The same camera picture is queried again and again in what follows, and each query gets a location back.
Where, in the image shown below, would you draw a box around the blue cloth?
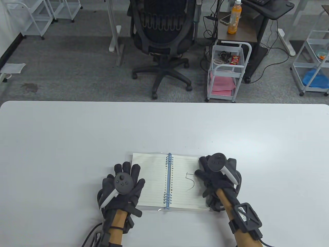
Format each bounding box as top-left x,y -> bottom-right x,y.
302,68 -> 329,88

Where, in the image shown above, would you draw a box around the blue spiral lined notebook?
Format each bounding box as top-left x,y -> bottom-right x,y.
129,152 -> 216,212

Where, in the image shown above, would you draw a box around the black desk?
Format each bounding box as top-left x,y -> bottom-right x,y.
242,0 -> 295,20

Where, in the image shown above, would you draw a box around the person's left forearm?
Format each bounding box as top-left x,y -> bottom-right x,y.
108,209 -> 129,247

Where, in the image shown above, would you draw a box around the small white rolling cart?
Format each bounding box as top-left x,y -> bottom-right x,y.
207,41 -> 252,103

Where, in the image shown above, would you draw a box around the white wire cart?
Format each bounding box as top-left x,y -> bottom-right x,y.
290,5 -> 329,97

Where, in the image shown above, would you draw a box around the black floor cable bundle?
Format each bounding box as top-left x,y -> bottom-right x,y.
200,0 -> 223,74

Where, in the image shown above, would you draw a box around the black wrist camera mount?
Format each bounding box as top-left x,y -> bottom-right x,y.
229,203 -> 264,241
96,226 -> 111,247

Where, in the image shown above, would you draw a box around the black computer tower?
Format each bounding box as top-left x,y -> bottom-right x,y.
244,45 -> 269,84

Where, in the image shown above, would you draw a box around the orange drink bottle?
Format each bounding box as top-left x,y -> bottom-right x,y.
227,0 -> 242,34

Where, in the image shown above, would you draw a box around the black mesh office chair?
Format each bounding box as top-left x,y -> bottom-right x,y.
128,0 -> 198,100

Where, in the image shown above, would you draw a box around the grey white handheld controller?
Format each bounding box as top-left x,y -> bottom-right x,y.
99,173 -> 131,208
208,153 -> 238,184

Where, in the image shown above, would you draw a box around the tangled thin cables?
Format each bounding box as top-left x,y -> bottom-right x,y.
213,51 -> 232,65

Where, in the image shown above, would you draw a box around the pink cloth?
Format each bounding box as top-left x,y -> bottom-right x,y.
209,72 -> 236,92

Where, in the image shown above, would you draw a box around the person's left hand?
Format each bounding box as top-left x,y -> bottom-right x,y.
98,162 -> 145,218

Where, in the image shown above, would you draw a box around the person's right forearm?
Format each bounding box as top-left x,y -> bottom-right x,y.
216,189 -> 260,247

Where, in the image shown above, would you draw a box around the person's right hand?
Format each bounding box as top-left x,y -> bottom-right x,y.
195,154 -> 243,213

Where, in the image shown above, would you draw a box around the brown side table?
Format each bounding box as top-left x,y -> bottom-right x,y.
217,10 -> 269,44

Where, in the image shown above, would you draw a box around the white cloth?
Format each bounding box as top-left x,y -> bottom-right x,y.
0,63 -> 26,74

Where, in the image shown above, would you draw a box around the white desk leg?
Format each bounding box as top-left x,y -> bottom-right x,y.
107,0 -> 125,67
278,0 -> 307,56

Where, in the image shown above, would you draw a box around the black power cable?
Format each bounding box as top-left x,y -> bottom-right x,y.
247,19 -> 289,84

